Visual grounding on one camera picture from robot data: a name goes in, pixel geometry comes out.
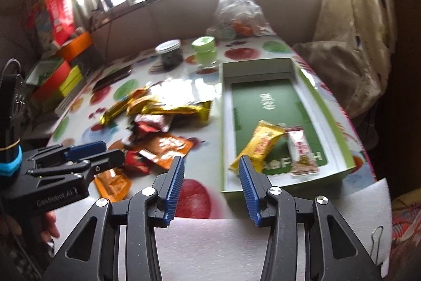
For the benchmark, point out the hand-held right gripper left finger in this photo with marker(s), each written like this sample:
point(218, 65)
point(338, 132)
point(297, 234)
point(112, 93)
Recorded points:
point(174, 188)

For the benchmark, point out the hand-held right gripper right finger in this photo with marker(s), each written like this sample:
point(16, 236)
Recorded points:
point(248, 188)

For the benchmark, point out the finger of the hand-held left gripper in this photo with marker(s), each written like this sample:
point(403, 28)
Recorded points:
point(85, 148)
point(105, 161)

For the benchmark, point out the pile of mixed snack packets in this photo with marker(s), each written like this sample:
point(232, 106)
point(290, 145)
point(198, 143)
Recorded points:
point(164, 146)

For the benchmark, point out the yellow snack packet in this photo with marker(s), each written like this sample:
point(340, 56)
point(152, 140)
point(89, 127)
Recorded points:
point(259, 142)

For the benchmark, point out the white red snack packet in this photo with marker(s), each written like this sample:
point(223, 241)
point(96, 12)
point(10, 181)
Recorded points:
point(301, 152)

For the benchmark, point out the green white cardboard box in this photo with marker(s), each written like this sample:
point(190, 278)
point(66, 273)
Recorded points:
point(256, 93)

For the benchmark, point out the person's left hand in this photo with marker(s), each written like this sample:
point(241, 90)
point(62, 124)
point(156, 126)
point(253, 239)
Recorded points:
point(52, 225)

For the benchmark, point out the striped box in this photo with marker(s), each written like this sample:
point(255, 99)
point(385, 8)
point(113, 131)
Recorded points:
point(64, 105)

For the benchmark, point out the fruit print tablecloth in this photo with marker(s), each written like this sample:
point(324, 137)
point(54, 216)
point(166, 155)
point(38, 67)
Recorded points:
point(210, 149)

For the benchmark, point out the yellow-green box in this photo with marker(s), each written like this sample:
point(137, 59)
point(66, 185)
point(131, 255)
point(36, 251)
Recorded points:
point(70, 82)

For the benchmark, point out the white foam sheet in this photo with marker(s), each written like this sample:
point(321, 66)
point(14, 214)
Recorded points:
point(213, 251)

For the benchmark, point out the red box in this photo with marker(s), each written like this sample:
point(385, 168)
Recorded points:
point(52, 83)

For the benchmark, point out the black flat pouch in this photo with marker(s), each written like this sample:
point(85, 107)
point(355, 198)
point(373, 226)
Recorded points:
point(111, 78)

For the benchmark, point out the orange box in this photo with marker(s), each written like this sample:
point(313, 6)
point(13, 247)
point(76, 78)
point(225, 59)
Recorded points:
point(77, 45)

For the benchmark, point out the clear jar with dark contents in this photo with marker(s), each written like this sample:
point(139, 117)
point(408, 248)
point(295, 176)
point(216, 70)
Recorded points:
point(169, 58)

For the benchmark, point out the red printed bag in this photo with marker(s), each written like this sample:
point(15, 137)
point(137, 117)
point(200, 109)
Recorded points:
point(59, 14)

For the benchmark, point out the metal binder clip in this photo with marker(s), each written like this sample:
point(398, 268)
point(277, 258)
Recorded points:
point(377, 244)

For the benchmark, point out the patterned cloth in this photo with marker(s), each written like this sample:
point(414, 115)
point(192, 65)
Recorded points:
point(406, 225)

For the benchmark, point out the clear plastic bag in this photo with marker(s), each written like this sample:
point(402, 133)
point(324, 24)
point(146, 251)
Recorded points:
point(240, 7)

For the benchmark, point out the beige curtain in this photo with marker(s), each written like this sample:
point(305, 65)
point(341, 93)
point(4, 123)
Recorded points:
point(355, 21)

